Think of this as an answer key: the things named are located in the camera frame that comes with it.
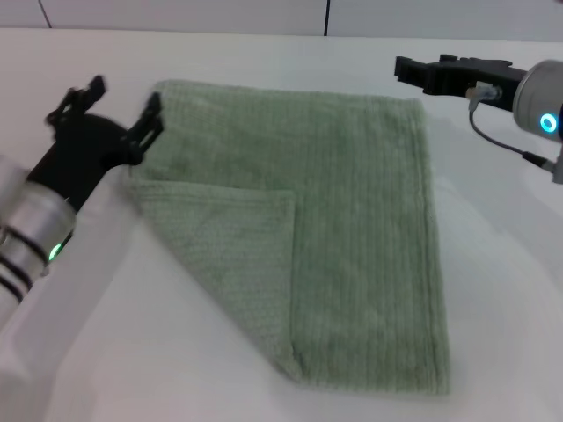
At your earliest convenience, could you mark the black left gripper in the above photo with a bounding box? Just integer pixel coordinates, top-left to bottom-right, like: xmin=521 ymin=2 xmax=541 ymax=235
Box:
xmin=25 ymin=75 xmax=165 ymax=213

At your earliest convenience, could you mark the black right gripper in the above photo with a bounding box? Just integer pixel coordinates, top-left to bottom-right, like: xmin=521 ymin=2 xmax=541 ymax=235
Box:
xmin=393 ymin=53 xmax=529 ymax=112

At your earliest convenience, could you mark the light green terry towel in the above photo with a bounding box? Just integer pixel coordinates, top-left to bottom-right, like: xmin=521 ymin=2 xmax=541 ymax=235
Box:
xmin=122 ymin=78 xmax=452 ymax=397

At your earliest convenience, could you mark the grey right wrist cable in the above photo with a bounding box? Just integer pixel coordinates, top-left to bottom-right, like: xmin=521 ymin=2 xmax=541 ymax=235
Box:
xmin=465 ymin=82 xmax=558 ymax=171

